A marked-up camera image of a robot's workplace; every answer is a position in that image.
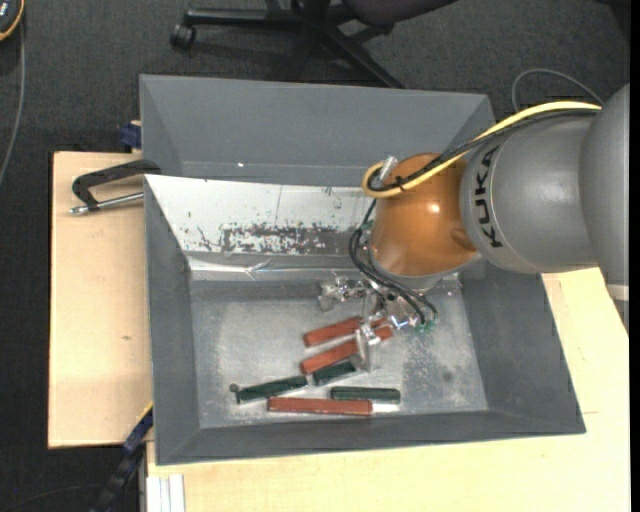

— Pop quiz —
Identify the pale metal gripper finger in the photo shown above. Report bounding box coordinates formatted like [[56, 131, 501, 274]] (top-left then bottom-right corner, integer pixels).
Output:
[[368, 331, 385, 372], [350, 325, 371, 374]]

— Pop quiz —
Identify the dark green flat block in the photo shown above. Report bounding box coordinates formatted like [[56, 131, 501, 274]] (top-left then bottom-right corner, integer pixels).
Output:
[[329, 386, 402, 405], [234, 375, 309, 404], [311, 360, 358, 387]]

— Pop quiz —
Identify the red-brown flat block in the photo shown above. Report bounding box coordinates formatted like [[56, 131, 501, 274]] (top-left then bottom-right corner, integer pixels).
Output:
[[299, 326, 396, 376], [302, 315, 389, 349], [266, 396, 375, 417]]

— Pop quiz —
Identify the grey metal bin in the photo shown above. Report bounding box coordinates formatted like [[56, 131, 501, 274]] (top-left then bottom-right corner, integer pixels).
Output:
[[138, 73, 587, 466]]

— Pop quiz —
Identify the pale wood board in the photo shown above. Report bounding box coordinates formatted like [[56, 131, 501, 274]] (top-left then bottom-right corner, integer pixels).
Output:
[[47, 150, 154, 449]]

